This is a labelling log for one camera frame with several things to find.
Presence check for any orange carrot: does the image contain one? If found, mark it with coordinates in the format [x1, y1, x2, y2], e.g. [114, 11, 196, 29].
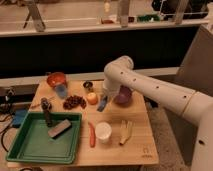
[88, 122, 96, 148]

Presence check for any orange round fruit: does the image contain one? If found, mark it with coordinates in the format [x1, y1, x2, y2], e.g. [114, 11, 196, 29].
[86, 92, 98, 105]

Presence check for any small metal cup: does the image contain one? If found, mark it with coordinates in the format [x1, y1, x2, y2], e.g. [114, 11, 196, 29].
[83, 81, 94, 92]

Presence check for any black cable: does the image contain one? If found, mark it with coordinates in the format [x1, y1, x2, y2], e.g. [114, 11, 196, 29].
[0, 113, 14, 153]

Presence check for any purple bowl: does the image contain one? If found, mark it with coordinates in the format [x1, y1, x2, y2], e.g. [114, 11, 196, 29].
[114, 86, 132, 104]

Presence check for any light blue plastic cup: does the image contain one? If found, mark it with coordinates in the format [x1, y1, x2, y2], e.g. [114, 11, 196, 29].
[55, 84, 68, 99]

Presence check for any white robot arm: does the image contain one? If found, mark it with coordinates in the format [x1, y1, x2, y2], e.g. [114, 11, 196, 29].
[103, 56, 213, 171]

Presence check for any black device on left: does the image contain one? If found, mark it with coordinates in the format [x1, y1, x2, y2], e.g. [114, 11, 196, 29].
[0, 87, 15, 114]

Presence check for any dark red grape bunch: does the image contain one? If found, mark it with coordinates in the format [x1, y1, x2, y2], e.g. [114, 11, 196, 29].
[63, 95, 86, 110]

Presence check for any blue box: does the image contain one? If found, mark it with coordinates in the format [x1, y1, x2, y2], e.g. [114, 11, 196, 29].
[12, 109, 27, 128]

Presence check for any green plastic tray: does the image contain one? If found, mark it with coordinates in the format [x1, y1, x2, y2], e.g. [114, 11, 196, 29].
[6, 112, 82, 164]

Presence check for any white cup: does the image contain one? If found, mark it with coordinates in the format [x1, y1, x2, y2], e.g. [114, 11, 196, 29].
[95, 122, 112, 143]

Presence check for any orange bowl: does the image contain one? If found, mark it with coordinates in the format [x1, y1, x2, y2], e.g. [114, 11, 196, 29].
[46, 72, 67, 88]

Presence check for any grey rectangular block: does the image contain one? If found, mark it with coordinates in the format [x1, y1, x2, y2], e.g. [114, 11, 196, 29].
[48, 119, 72, 138]

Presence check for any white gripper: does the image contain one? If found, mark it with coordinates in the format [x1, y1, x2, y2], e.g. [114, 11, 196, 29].
[102, 81, 120, 101]

